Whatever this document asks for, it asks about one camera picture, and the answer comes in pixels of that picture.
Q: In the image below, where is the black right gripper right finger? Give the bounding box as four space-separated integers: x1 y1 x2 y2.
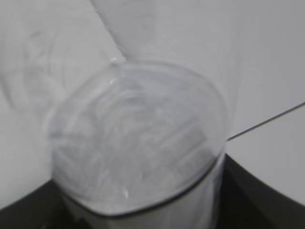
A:
220 156 305 229

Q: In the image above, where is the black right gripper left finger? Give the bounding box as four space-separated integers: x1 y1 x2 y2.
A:
0 181 69 229

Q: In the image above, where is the Nongfu Spring water bottle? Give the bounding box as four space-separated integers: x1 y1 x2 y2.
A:
0 0 227 229

